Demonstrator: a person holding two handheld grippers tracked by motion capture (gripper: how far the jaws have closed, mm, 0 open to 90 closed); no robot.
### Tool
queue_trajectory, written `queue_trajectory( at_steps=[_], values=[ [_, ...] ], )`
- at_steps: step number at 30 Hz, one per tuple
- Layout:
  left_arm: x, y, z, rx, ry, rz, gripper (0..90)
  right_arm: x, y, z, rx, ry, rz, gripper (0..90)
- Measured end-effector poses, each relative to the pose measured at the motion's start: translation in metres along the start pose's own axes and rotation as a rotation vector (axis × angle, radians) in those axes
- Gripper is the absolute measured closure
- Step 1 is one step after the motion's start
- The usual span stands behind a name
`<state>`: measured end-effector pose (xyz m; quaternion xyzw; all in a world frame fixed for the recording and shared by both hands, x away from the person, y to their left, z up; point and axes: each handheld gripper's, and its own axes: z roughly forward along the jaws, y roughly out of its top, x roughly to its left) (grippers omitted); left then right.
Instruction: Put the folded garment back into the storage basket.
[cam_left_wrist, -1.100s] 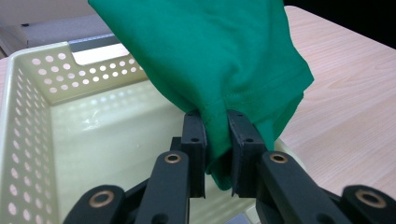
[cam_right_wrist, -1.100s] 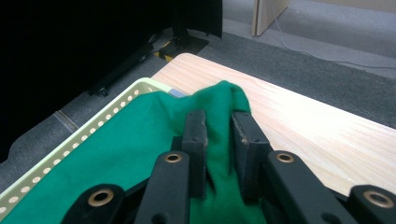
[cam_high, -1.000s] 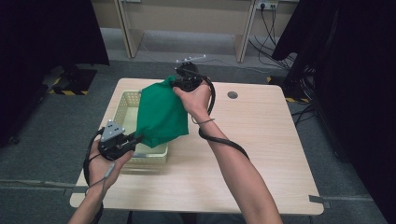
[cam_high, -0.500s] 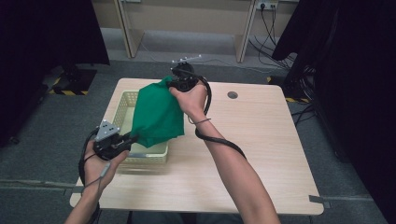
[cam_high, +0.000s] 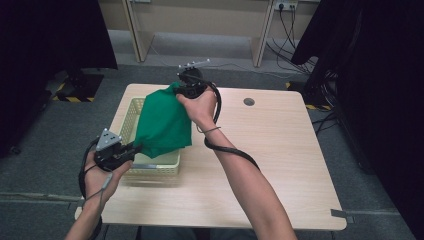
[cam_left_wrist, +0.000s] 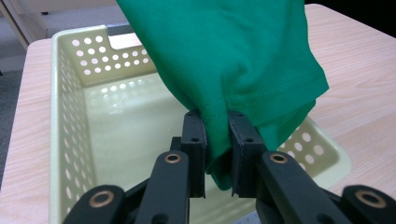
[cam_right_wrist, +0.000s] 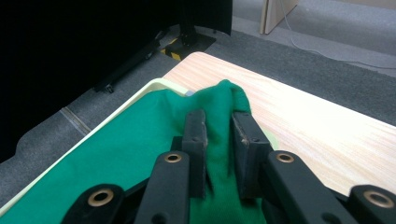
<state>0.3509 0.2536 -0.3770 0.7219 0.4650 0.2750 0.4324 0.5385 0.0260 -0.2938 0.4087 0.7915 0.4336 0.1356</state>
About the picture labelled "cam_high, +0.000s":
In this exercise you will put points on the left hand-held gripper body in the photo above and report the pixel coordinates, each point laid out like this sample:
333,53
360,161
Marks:
108,155

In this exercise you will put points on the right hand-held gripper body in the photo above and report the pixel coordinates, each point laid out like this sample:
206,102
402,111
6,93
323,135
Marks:
193,83

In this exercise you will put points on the pale green plastic basket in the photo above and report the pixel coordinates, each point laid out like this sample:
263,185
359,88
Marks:
160,162

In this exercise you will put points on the green printed t-shirt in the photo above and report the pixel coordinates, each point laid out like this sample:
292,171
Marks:
163,120

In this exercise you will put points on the person's right hand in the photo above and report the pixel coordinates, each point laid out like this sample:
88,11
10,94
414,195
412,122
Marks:
201,110

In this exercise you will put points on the person's left hand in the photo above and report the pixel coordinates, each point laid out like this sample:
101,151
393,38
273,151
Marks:
98,186

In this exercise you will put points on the grey wrist band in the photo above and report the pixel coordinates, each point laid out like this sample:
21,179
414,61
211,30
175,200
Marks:
208,130

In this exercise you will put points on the grey round table grommet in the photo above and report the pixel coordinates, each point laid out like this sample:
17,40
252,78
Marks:
249,101

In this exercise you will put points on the grey floor tape piece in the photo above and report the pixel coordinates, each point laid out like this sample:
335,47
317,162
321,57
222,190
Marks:
75,204
341,215

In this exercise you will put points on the beige desk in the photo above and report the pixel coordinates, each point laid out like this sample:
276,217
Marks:
140,40

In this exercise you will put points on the yellow black striped tape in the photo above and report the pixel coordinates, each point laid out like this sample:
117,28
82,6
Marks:
316,107
75,99

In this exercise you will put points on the black stand base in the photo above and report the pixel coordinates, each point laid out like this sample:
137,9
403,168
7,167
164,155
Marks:
83,86

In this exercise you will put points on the black curtain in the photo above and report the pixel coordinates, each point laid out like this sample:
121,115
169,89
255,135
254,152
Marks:
383,83

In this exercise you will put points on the white wall socket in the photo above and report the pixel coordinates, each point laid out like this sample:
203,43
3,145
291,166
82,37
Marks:
286,4

